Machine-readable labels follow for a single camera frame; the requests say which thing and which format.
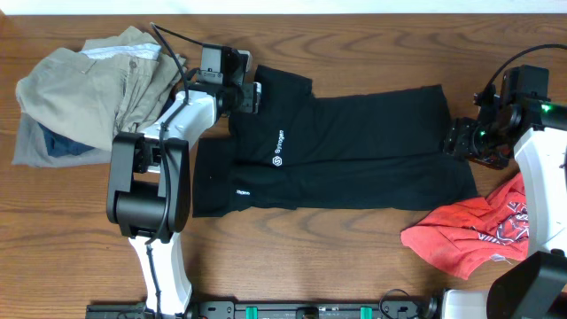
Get folded grey garment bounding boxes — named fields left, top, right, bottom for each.
left=12, top=113, right=111, bottom=167

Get black polo shirt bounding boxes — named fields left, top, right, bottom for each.
left=193, top=66, right=478, bottom=217

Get red printed t-shirt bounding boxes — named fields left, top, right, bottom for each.
left=400, top=174, right=530, bottom=280

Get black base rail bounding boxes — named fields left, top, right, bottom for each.
left=85, top=287, right=444, bottom=319

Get folded navy garment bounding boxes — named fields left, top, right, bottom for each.
left=27, top=90, right=173, bottom=157

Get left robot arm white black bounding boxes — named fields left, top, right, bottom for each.
left=86, top=43, right=261, bottom=318

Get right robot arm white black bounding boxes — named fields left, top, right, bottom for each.
left=438, top=62, right=566, bottom=318

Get folded khaki pants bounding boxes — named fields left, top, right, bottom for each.
left=16, top=27, right=185, bottom=151

